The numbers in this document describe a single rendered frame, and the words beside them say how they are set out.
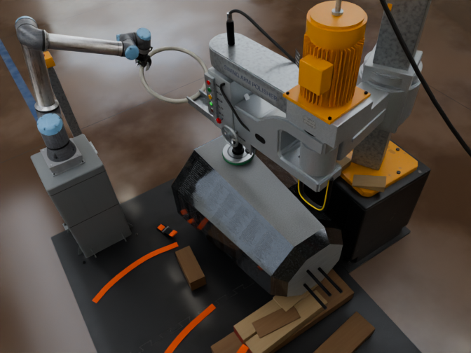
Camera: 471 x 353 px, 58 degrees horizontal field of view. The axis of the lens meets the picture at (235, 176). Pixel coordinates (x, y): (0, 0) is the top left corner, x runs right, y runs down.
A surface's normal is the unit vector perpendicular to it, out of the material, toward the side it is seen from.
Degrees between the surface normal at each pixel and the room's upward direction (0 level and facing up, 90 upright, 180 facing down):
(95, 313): 0
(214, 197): 45
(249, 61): 0
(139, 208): 0
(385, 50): 90
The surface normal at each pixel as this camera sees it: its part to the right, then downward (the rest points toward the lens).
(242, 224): -0.59, -0.14
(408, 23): -0.46, 0.67
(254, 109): -0.10, -0.70
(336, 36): -0.16, 0.74
